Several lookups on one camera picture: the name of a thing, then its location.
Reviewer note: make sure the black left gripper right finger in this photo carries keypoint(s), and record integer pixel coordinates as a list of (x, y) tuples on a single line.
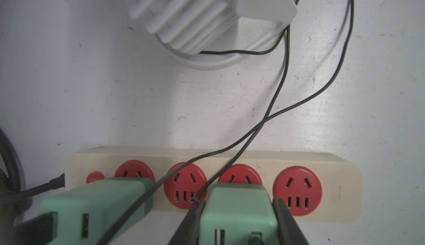
[(288, 230)]

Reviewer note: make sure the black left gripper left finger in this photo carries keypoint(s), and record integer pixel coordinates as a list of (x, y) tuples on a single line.
[(188, 231)]

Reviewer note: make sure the green plug white fan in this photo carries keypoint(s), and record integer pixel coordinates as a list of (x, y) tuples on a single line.
[(234, 213)]

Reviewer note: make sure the green plug blue fan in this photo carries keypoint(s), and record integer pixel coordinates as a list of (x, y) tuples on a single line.
[(84, 214)]

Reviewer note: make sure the beige power strip red sockets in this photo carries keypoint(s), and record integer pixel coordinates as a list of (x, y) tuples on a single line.
[(315, 186)]

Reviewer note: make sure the white desk fan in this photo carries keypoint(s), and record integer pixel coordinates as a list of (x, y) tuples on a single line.
[(186, 28)]

